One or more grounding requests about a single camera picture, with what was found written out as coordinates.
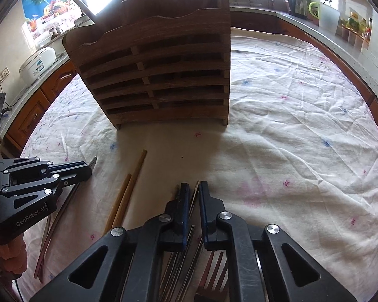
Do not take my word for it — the white pitcher green handle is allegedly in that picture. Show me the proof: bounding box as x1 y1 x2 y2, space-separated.
309 0 338 36

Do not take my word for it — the wooden slatted utensil holder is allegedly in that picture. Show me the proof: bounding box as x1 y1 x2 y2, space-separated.
62 0 232 130

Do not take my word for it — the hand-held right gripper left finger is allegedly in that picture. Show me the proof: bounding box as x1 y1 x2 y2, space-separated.
30 182 191 302

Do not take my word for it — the person's left hand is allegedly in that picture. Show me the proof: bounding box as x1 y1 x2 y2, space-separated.
0 234 29 278

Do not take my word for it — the light wooden chopstick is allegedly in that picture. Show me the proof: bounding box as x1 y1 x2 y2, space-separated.
103 174 132 235
114 149 147 228

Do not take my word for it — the grey kitchen counter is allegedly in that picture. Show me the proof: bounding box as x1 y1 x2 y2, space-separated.
0 3 378 139

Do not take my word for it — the seasoning jar rack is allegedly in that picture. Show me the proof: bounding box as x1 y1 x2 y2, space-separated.
338 22 372 50

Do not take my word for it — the thin reddish chopstick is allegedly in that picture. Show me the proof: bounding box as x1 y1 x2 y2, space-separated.
42 182 82 284
34 156 98 280

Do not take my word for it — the yellow-green bottle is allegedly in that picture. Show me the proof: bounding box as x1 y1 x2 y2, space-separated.
346 12 366 33

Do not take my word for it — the metal fork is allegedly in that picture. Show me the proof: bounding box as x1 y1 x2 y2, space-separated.
194 252 229 302

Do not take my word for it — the white rice cooker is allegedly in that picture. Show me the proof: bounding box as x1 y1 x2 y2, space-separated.
19 47 58 85

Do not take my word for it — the dark electric kettle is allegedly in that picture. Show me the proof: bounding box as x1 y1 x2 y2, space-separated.
288 0 307 18

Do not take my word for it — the dark wooden chopstick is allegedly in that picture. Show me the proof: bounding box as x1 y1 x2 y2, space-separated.
60 0 99 23

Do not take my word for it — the metal chopstick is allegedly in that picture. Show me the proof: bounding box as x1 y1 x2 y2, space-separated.
173 223 206 302
162 181 201 302

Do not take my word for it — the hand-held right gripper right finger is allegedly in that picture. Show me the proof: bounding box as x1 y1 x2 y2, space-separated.
198 181 357 302

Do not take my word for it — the large white cooker pot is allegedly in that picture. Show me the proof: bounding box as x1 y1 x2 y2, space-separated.
74 14 97 27

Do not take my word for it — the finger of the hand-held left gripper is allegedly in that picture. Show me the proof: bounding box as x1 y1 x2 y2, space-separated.
0 173 92 210
3 160 92 178

